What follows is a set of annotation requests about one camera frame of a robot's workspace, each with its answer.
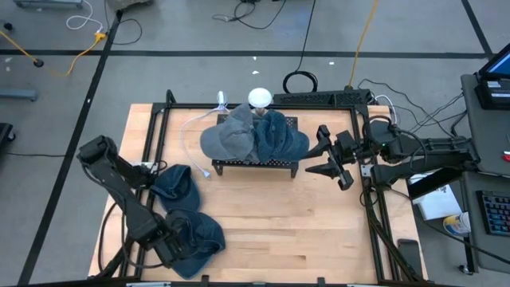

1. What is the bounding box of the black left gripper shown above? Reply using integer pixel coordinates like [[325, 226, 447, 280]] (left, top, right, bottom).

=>
[[153, 210, 202, 268]]

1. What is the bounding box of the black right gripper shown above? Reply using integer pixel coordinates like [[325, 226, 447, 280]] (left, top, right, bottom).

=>
[[304, 124, 363, 191]]

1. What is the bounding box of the dark blue baseball cap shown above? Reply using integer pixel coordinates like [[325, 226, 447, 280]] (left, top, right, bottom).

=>
[[254, 109, 311, 163], [149, 163, 202, 212], [165, 210, 227, 280]]

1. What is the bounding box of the grey baseball cap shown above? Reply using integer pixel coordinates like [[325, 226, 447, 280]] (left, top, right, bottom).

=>
[[199, 102, 260, 163]]

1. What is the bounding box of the black perforated control box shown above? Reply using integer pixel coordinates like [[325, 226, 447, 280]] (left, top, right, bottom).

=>
[[273, 88, 372, 108]]

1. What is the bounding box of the black perforated metal stand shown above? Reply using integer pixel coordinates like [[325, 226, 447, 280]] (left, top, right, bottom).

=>
[[210, 113, 300, 179]]

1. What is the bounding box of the white mushroom-shaped lamp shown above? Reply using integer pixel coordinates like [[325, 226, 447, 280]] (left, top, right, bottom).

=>
[[247, 87, 273, 116]]

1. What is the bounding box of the black metal beam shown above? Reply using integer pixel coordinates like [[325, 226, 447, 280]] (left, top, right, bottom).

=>
[[406, 167, 465, 200]]

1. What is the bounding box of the white paper box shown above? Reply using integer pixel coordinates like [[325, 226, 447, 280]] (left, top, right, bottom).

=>
[[409, 177, 463, 222]]

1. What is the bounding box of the black smartphone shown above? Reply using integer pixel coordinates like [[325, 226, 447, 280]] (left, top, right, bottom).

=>
[[397, 238, 424, 280]]

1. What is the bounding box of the white wipes canister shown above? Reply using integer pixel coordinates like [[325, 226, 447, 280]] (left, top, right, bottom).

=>
[[442, 212, 473, 238]]

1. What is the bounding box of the grey equipment cart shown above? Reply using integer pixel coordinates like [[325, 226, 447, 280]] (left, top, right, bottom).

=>
[[460, 73, 510, 276]]

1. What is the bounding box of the black keyboard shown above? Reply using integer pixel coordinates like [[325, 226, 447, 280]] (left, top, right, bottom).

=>
[[476, 190, 510, 237]]

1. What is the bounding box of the open black laptop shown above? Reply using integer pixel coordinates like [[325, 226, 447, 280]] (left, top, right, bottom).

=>
[[475, 42, 510, 112]]

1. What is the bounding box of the black caster wheel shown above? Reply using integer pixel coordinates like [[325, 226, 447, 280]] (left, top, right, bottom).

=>
[[0, 122, 17, 145]]

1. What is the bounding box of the grey metal floor bar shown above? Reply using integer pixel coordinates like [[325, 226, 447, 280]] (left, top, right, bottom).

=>
[[0, 88, 39, 102]]

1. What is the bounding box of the black aluminium frame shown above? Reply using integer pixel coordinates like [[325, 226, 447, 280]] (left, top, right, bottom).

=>
[[95, 89, 430, 287]]

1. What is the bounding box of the black coiled cable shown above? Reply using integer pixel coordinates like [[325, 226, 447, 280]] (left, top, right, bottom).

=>
[[281, 0, 319, 95]]

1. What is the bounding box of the white cable with plug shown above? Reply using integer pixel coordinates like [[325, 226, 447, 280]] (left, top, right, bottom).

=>
[[178, 90, 230, 179]]

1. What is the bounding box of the orange floor cable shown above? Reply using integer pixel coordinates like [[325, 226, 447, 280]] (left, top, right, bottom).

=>
[[348, 0, 379, 88]]

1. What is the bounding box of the black floor cable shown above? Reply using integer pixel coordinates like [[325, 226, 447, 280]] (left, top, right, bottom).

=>
[[212, 0, 288, 31], [104, 10, 143, 46]]

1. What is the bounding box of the yellow extension cable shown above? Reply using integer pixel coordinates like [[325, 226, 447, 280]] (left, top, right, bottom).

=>
[[0, 29, 108, 77]]

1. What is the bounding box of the white floor cable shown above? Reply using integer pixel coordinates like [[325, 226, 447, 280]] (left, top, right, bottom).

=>
[[65, 0, 105, 33]]

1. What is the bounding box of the grey metal rail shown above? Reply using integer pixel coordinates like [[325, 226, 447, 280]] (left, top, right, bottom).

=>
[[14, 0, 84, 9]]

